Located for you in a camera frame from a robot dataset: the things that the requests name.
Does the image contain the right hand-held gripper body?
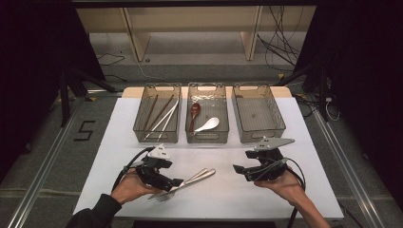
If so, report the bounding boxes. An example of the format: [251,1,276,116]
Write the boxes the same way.
[245,136,296,182]

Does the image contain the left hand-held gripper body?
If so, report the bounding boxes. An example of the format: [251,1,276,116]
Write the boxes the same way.
[136,142,172,192]

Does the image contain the steel table knife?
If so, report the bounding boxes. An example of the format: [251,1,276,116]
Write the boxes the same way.
[147,169,217,200]

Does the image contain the smoky clear plastic bin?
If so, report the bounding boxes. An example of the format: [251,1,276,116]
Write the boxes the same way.
[231,83,287,144]
[184,82,230,144]
[132,83,182,144]

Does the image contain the white chopstick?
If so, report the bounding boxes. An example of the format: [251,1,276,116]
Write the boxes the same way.
[144,100,181,140]
[157,106,180,141]

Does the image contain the white ceramic spoon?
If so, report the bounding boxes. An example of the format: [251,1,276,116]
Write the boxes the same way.
[193,117,221,134]

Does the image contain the brown wooden chopstick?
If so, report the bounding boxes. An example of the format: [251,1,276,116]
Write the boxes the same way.
[147,94,176,131]
[143,94,159,131]

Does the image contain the brown wooden spoon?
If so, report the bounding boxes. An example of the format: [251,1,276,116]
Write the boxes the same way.
[188,102,202,136]

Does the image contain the person's left hand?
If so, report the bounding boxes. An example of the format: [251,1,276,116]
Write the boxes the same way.
[110,169,163,205]

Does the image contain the person's right hand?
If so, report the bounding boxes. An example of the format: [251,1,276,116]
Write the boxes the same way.
[253,168,307,207]

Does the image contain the white table cover sheet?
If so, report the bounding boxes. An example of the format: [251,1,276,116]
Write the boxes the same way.
[73,97,345,220]

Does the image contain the black tripod stand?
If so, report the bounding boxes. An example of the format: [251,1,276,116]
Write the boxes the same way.
[58,66,119,127]
[275,61,331,123]

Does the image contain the dark curtain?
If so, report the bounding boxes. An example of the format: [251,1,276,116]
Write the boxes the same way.
[294,0,403,208]
[0,0,107,180]

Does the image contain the beige wooden desk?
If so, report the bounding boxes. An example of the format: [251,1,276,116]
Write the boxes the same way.
[75,6,317,63]

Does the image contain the black metal crossbar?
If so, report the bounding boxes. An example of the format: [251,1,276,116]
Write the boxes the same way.
[72,0,319,9]

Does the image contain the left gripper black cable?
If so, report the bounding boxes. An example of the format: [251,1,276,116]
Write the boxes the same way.
[112,146,156,192]

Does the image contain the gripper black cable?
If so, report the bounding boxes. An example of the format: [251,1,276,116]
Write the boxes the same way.
[253,156,308,228]
[112,146,156,192]

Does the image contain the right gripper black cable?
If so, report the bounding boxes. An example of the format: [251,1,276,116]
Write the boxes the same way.
[253,156,308,228]

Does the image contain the aluminium floor rail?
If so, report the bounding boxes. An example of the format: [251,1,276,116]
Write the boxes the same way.
[7,98,87,228]
[312,108,387,228]

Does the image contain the white floor cable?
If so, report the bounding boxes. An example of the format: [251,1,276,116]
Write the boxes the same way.
[325,97,342,123]
[136,60,166,82]

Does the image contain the bundle of black cables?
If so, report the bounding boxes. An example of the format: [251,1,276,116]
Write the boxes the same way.
[257,6,302,72]

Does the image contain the thin black floor cable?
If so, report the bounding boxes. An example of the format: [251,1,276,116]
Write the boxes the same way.
[97,51,127,83]

